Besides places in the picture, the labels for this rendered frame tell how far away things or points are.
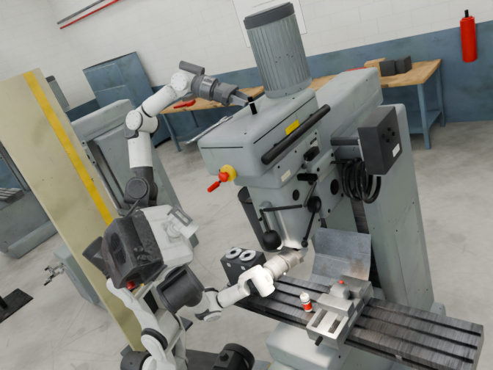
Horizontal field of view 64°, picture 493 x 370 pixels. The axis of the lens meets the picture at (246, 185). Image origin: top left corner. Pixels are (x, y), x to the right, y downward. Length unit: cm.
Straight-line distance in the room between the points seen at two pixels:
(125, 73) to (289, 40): 724
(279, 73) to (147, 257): 85
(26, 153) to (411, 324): 237
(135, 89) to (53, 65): 287
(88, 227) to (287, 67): 199
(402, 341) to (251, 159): 97
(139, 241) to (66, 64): 983
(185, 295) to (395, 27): 482
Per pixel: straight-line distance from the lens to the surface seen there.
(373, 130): 153
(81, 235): 303
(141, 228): 151
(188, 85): 154
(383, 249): 209
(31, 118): 287
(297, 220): 158
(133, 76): 878
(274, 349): 201
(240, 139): 129
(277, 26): 156
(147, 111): 164
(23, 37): 1090
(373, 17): 580
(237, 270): 212
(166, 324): 200
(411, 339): 179
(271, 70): 159
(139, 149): 164
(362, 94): 204
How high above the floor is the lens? 228
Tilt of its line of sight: 24 degrees down
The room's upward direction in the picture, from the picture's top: 20 degrees counter-clockwise
